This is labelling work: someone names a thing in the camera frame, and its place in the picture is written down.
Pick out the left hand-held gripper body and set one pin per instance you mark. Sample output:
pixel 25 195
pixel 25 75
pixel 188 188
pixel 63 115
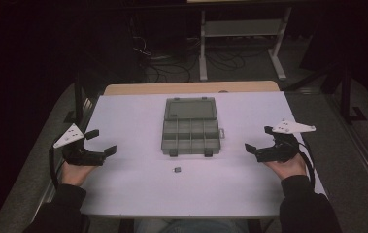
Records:
pixel 78 156

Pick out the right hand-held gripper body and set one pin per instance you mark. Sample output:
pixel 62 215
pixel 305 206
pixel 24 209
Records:
pixel 282 149

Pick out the person's left hand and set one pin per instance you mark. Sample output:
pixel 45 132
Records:
pixel 74 174

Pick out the person's right hand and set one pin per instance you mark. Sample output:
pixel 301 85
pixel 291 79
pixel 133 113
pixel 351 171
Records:
pixel 288 167

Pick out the black metal stand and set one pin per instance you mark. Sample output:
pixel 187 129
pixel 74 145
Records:
pixel 346 93
pixel 79 100

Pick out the gray plastic compartment box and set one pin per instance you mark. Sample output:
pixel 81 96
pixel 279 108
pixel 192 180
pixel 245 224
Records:
pixel 191 129

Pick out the small dark gray part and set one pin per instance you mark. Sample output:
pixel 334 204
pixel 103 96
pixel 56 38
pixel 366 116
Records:
pixel 177 169

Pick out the tan wooden table board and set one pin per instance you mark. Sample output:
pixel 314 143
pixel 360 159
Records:
pixel 191 88

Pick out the white metal shelf stand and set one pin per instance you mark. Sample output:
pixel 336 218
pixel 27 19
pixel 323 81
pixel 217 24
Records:
pixel 243 27

